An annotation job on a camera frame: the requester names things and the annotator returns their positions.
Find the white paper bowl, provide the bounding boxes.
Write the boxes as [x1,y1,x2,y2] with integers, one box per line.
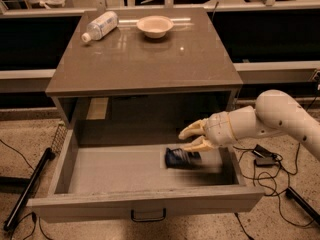
[136,16,174,39]

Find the black bar floor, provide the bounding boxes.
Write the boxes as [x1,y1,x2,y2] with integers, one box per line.
[3,148,55,232]
[285,187,320,225]

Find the black drawer handle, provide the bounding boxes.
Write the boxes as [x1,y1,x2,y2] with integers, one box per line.
[130,208,167,223]

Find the black cable left floor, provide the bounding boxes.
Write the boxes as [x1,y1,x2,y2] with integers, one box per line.
[0,138,54,240]

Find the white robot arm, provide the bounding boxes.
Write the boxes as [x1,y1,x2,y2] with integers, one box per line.
[178,90,320,160]

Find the grey cabinet with glossy top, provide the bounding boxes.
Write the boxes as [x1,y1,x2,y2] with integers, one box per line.
[46,8,242,131]

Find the black cables on floor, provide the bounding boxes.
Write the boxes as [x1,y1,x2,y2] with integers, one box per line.
[232,93,320,228]

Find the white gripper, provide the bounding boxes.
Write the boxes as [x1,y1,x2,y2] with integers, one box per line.
[178,112,237,152]

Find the open grey top drawer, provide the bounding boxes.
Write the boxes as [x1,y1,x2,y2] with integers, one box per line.
[27,120,264,222]

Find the black power adapter brick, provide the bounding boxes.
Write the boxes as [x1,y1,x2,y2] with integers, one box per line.
[252,144,273,158]

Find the black bar right floor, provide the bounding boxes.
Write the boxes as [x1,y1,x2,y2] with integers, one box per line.
[285,187,320,225]

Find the clear plastic water bottle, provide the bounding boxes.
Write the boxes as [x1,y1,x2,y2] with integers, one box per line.
[81,11,118,43]

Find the metal mesh grid piece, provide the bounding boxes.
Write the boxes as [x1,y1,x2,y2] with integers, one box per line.
[51,123,67,155]

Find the black bar left floor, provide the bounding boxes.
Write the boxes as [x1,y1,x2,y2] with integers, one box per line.
[3,148,55,232]

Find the blue rxbar blueberry wrapper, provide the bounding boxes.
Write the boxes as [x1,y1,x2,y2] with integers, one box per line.
[165,148,202,169]

